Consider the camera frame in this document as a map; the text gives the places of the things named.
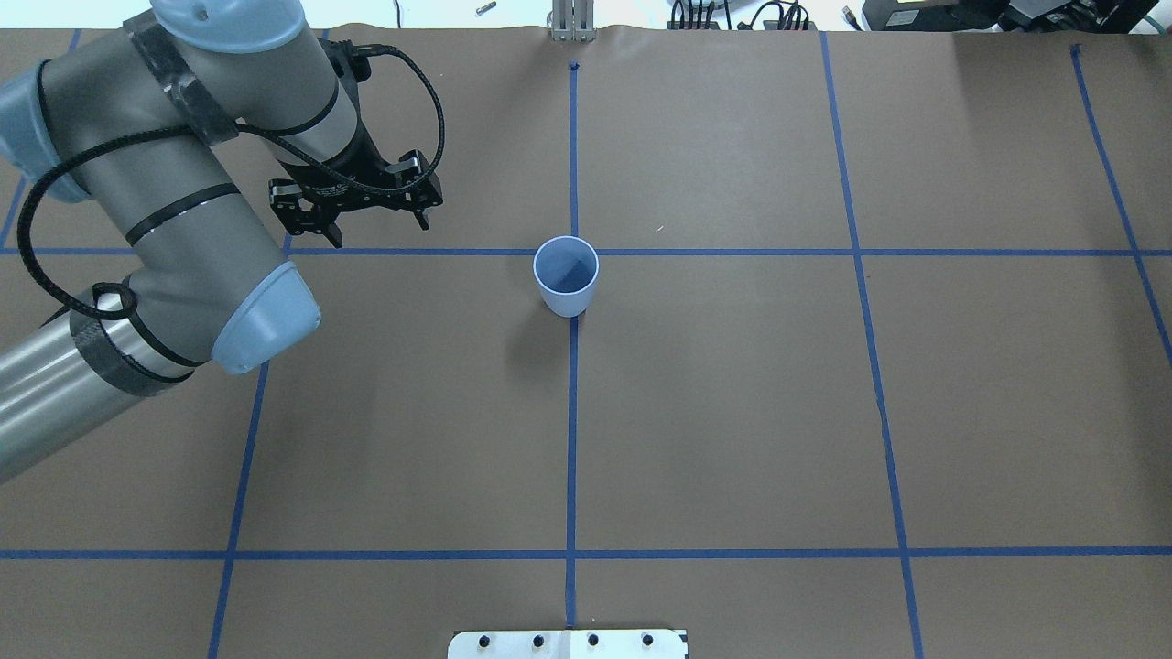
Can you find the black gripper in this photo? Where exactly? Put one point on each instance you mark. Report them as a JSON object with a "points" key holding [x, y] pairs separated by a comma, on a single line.
{"points": [[331, 186]]}

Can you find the light blue plastic cup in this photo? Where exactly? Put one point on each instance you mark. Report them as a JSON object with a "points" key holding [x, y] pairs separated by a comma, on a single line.
{"points": [[566, 270]]}

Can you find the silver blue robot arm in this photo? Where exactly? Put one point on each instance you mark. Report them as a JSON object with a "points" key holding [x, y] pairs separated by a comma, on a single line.
{"points": [[130, 121]]}

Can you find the brown paper table cover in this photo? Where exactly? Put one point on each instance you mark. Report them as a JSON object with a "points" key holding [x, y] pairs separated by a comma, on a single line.
{"points": [[877, 365]]}

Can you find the black equipment on table edge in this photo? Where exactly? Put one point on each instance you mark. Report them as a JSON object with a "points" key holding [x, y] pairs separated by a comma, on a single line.
{"points": [[1096, 17]]}

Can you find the aluminium frame post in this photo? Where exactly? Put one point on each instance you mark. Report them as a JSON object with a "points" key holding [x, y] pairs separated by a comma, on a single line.
{"points": [[572, 21]]}

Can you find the black power strip with cables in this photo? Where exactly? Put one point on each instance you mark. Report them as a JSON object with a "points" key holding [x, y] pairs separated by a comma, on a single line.
{"points": [[740, 16]]}

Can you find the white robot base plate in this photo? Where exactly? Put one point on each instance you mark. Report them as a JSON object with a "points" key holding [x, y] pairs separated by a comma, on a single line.
{"points": [[570, 643]]}

